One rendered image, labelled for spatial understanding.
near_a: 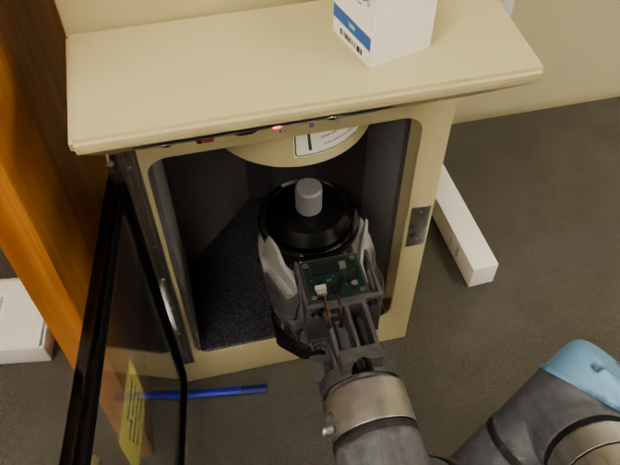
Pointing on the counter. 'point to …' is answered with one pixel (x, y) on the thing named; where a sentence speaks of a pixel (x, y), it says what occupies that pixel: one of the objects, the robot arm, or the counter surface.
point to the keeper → (417, 227)
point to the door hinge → (120, 164)
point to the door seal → (109, 318)
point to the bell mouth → (300, 148)
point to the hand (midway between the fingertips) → (310, 232)
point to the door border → (98, 336)
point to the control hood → (272, 72)
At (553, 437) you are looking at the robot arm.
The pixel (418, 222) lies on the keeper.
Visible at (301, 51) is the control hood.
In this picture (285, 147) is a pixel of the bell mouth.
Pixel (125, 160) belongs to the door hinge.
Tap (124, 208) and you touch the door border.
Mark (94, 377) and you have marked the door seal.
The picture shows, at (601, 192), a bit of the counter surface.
